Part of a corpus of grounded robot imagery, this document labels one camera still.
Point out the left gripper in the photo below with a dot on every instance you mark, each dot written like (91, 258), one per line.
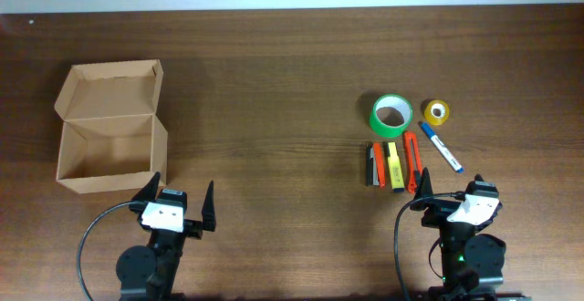
(194, 227)

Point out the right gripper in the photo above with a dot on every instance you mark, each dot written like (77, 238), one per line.
(440, 209)

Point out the orange utility knife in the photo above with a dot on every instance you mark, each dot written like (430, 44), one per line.
(413, 161)

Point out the yellow highlighter pen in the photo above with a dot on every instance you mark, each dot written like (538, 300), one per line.
(395, 169)

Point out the small yellow tape roll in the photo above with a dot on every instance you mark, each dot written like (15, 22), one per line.
(436, 112)

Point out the orange black stapler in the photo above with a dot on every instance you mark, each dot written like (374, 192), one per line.
(375, 172)

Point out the green tape roll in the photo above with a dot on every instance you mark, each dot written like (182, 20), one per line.
(390, 116)

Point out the brown cardboard box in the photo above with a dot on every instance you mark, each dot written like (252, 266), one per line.
(112, 139)

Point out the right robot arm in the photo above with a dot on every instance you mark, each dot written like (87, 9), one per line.
(471, 260)

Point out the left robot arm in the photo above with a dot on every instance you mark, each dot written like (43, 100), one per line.
(147, 272)

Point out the blue white marker pen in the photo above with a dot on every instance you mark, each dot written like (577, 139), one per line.
(440, 146)

